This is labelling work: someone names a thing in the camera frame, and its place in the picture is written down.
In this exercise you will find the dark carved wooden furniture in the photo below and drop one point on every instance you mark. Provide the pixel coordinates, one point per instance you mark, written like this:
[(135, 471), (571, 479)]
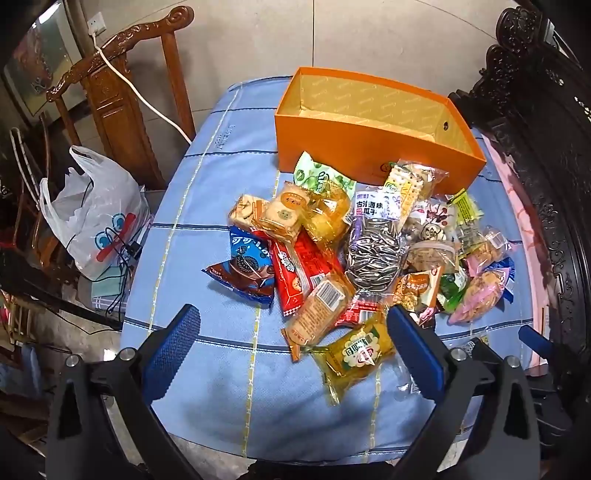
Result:
[(545, 138)]

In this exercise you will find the blue foil packet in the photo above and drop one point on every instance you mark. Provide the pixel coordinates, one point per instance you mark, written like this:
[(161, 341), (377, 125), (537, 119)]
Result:
[(508, 272)]

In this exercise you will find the pink pastry packet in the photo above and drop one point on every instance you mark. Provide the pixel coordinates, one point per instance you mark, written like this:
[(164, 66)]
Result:
[(480, 290)]

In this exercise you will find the orange snack packet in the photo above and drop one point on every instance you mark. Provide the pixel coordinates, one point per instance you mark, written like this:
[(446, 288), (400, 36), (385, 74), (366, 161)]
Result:
[(418, 286)]

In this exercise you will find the blue checked tablecloth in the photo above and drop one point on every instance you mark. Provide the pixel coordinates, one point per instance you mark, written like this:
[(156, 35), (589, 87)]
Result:
[(221, 175)]

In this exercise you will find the blue and brown cookie packet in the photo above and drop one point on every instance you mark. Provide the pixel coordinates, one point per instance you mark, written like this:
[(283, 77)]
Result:
[(244, 267)]

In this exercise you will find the small green packet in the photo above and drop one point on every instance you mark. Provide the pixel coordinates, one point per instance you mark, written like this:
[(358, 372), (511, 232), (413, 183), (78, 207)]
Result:
[(452, 286)]

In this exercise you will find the pink cloth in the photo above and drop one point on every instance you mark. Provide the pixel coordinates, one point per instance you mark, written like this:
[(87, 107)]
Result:
[(521, 221)]

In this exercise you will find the yellow cracker clear packet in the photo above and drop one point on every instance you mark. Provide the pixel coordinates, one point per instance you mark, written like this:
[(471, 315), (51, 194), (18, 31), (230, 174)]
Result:
[(489, 244)]

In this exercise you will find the white blossom print packet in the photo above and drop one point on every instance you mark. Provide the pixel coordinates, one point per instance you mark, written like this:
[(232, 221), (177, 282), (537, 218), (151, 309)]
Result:
[(434, 217)]

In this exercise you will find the yellow cake clear packet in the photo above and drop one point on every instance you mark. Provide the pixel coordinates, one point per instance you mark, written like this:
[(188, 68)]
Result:
[(358, 355)]

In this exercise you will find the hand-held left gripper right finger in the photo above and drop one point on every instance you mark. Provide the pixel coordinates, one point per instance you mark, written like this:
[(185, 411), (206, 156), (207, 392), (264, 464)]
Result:
[(415, 350)]

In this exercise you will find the red sausage packet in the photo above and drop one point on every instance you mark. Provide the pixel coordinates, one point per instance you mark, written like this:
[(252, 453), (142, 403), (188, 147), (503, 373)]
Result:
[(291, 277)]

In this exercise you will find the round pastry clear packet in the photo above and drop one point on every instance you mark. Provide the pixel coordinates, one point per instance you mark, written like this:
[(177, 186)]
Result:
[(281, 212)]

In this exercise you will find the white wall socket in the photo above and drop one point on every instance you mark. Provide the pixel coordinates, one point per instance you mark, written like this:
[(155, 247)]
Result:
[(96, 21)]

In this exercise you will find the cracker stick clear packet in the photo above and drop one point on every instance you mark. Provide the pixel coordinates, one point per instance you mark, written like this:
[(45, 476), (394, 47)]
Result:
[(406, 182)]

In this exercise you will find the white plastic bag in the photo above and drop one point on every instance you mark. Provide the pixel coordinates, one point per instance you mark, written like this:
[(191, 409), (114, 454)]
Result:
[(101, 207)]

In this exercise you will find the glass door cabinet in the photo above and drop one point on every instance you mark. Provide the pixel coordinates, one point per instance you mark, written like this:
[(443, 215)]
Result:
[(41, 64)]

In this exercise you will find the beige biscuit packet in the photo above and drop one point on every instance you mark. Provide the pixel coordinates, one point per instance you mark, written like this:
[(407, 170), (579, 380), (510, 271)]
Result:
[(242, 210)]

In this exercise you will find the green pea snack packet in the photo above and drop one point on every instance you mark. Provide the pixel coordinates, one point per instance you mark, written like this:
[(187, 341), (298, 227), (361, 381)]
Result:
[(314, 177)]

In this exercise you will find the orange cardboard box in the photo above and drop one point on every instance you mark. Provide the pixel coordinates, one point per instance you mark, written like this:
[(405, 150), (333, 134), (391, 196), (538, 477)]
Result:
[(332, 138)]

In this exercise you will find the sunflower seed packet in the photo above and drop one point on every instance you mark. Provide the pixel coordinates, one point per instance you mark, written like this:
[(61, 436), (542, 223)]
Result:
[(374, 249)]

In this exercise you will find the carved wooden chair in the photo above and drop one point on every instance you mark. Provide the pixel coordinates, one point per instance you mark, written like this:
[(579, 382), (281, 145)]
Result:
[(111, 92)]

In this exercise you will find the yellow jelly packet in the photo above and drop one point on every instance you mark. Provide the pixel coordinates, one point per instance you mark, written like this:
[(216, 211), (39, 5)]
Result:
[(328, 217)]

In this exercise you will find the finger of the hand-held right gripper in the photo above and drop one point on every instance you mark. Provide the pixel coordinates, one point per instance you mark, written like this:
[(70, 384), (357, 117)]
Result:
[(531, 336)]

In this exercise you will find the brown cracker clear packet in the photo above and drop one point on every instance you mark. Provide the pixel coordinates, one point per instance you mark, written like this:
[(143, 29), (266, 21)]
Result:
[(429, 254)]

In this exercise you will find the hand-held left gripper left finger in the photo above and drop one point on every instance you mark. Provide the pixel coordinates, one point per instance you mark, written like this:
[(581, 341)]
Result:
[(178, 341)]

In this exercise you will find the yellow-green candy packet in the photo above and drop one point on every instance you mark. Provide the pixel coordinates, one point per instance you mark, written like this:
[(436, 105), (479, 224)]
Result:
[(466, 207)]

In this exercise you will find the red foil wrapper packet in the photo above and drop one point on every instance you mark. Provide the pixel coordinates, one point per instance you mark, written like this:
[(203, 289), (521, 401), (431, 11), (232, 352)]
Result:
[(364, 310)]

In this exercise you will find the tan bread packet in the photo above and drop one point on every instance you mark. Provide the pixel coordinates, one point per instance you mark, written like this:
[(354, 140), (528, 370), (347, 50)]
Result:
[(314, 318)]

